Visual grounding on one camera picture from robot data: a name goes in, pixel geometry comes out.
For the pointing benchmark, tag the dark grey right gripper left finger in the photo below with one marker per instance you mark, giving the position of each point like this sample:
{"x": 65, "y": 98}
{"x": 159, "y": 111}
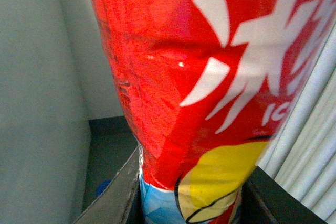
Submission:
{"x": 120, "y": 201}

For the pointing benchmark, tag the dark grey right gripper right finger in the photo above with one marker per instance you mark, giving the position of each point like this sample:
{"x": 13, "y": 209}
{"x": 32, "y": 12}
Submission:
{"x": 265, "y": 202}

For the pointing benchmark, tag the blue plastic shopping basket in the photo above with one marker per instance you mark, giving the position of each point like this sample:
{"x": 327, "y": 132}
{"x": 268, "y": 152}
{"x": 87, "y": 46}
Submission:
{"x": 101, "y": 187}

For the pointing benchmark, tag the white pleated curtain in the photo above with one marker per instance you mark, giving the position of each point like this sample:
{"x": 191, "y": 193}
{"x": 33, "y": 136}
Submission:
{"x": 302, "y": 157}

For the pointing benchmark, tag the white blue chest freezer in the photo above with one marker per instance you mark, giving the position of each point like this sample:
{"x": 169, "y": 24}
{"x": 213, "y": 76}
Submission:
{"x": 44, "y": 129}

